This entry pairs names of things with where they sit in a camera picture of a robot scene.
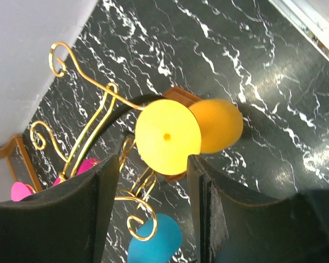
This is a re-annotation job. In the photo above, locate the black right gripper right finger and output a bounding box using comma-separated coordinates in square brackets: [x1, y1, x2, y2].
[187, 155, 329, 262]

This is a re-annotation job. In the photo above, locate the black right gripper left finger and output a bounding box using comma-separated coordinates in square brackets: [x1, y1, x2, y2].
[0, 155, 120, 262]

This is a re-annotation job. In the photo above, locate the orange wine glass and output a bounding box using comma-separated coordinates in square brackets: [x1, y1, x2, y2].
[135, 99, 243, 176]

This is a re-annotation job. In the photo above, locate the pink wine glass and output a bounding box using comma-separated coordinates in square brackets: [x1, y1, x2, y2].
[11, 158, 100, 202]

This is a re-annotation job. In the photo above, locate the blue wine glass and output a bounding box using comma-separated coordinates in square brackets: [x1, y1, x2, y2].
[127, 214, 183, 263]

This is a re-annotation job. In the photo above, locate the wooden tiered shelf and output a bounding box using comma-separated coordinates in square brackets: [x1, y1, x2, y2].
[0, 135, 43, 202]

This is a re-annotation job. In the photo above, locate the gold wire wine glass rack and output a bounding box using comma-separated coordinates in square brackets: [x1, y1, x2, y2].
[30, 42, 203, 242]

